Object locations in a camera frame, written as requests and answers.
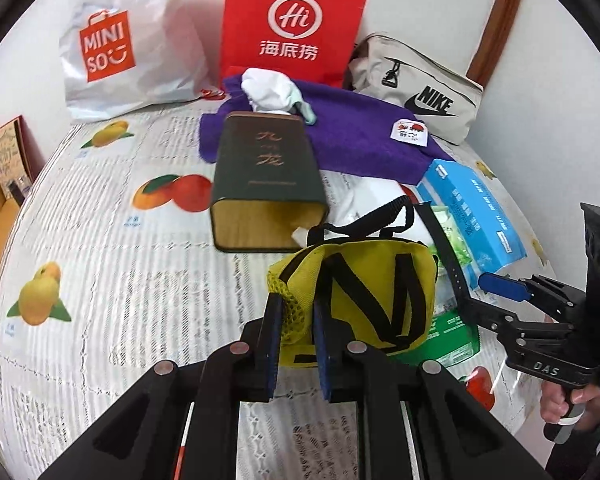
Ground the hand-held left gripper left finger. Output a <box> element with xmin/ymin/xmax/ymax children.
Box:
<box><xmin>37</xmin><ymin>293</ymin><xmax>285</xmax><ymax>480</ymax></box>

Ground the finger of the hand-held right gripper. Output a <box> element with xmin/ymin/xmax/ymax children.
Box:
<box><xmin>479</xmin><ymin>271</ymin><xmax>587</xmax><ymax>322</ymax></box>
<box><xmin>413</xmin><ymin>201</ymin><xmax>522</xmax><ymax>342</ymax></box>

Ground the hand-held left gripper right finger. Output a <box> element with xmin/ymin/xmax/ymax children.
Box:
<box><xmin>312</xmin><ymin>305</ymin><xmax>556</xmax><ymax>480</ymax></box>

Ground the blue tissue pack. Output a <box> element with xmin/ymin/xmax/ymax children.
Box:
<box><xmin>415</xmin><ymin>159</ymin><xmax>529</xmax><ymax>291</ymax></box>

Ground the yellow bag with black straps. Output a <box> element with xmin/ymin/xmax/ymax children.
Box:
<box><xmin>266</xmin><ymin>195</ymin><xmax>439</xmax><ymax>367</ymax></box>

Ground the person's right hand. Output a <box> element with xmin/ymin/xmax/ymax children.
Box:
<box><xmin>539</xmin><ymin>379</ymin><xmax>600</xmax><ymax>433</ymax></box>

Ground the green tissue pack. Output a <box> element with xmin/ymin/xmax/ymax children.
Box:
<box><xmin>426</xmin><ymin>204</ymin><xmax>482</xmax><ymax>369</ymax></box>

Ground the white tissue pack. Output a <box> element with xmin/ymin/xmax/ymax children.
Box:
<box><xmin>329</xmin><ymin>179</ymin><xmax>433</xmax><ymax>248</ymax></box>

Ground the white printed towel tag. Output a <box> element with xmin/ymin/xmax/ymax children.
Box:
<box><xmin>390</xmin><ymin>119</ymin><xmax>429</xmax><ymax>147</ymax></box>

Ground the purple towel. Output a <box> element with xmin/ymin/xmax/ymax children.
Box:
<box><xmin>200</xmin><ymin>74</ymin><xmax>457</xmax><ymax>186</ymax></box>

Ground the dark green rectangular box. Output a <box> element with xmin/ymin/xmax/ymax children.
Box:
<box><xmin>210</xmin><ymin>111</ymin><xmax>330</xmax><ymax>254</ymax></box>

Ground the beige waist bag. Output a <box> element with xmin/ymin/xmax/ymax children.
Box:
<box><xmin>342</xmin><ymin>32</ymin><xmax>485</xmax><ymax>146</ymax></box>

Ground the fruit printed mat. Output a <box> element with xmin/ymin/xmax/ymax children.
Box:
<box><xmin>0</xmin><ymin>102</ymin><xmax>556</xmax><ymax>480</ymax></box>

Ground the white crumpled cloth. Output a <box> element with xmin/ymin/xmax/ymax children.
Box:
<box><xmin>241</xmin><ymin>67</ymin><xmax>317</xmax><ymax>126</ymax></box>

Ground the red paper bag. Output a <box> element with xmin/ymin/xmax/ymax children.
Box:
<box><xmin>219</xmin><ymin>0</ymin><xmax>374</xmax><ymax>89</ymax></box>

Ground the brown patterned book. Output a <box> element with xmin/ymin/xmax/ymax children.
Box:
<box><xmin>0</xmin><ymin>116</ymin><xmax>49</xmax><ymax>206</ymax></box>

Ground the white plastic shopping bag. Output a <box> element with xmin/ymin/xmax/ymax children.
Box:
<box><xmin>60</xmin><ymin>0</ymin><xmax>222</xmax><ymax>122</ymax></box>

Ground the wooden door frame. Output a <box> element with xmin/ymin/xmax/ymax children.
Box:
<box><xmin>467</xmin><ymin>0</ymin><xmax>527</xmax><ymax>92</ymax></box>

